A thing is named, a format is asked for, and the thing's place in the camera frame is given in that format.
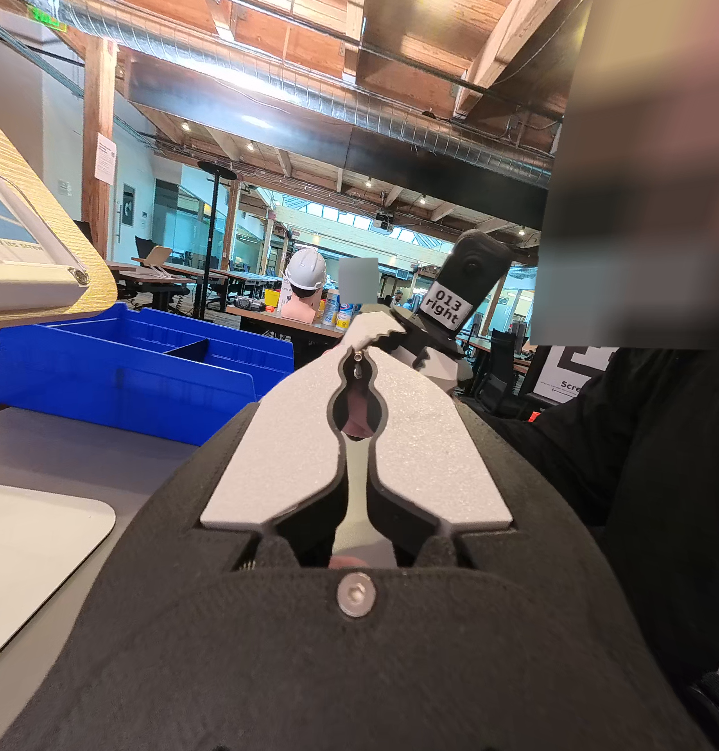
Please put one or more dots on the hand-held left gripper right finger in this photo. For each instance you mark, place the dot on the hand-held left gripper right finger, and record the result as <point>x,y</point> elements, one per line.
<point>435,457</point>

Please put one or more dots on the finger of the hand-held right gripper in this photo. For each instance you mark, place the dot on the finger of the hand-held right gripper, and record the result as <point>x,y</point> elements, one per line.
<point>371,328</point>
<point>447,369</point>

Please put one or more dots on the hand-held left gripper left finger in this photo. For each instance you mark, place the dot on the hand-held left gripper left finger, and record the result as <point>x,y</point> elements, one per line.
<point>277,457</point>

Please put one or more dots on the metal screw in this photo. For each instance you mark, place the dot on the metal screw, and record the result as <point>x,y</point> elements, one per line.
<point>357,361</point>

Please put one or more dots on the blue plastic bin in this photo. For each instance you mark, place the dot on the blue plastic bin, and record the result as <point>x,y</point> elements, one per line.
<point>130,405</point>

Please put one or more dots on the person's right forearm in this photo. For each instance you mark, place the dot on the person's right forearm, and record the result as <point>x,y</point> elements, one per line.
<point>570,446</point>

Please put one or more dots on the brown office desk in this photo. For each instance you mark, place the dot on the brown office desk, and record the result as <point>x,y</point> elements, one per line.
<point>177,277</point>

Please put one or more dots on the grey desk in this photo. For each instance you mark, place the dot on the grey desk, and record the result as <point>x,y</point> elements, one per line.
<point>72,457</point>

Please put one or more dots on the person's right hand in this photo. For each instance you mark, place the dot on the person's right hand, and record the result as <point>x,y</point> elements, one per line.
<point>356,419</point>

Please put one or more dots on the yellow wipes canister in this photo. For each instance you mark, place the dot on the yellow wipes canister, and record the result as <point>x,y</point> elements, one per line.
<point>347,317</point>

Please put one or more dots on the black office chair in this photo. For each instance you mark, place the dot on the black office chair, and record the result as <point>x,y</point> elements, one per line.
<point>503,364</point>

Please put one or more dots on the pink mannequin head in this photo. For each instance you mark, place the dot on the pink mannequin head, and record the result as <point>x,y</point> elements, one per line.
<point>300,308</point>

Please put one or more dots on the white hard hat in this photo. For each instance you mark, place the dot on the white hard hat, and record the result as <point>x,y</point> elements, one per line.
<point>305,267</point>

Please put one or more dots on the wooden table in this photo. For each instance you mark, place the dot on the wooden table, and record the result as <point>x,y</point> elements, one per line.
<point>277,320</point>

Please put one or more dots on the ceiling projector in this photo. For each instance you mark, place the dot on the ceiling projector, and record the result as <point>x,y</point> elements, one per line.
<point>383,221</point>

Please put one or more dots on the black and white poster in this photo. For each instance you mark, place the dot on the black and white poster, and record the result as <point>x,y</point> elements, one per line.
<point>570,381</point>

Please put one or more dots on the black radio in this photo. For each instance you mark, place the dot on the black radio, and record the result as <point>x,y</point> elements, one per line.
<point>249,303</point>

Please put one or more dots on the black bin divider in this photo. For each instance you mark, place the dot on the black bin divider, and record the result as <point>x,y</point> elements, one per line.
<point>189,349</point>

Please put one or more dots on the tan board stand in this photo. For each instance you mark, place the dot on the tan board stand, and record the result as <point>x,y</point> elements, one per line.
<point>157,259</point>

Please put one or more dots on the wooden instruction board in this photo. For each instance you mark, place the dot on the wooden instruction board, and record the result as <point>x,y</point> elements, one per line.
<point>72,234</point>

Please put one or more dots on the white paper sign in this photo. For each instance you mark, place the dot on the white paper sign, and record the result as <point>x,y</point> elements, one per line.
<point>105,157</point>

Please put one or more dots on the framed instruction sheet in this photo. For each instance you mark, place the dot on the framed instruction sheet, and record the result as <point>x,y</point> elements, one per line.
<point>13,234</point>

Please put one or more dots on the green exit sign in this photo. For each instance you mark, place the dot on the green exit sign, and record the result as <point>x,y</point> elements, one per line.
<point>47,16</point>

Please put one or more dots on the silver ventilation duct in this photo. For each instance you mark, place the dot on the silver ventilation duct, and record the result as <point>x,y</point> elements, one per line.
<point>336,100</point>

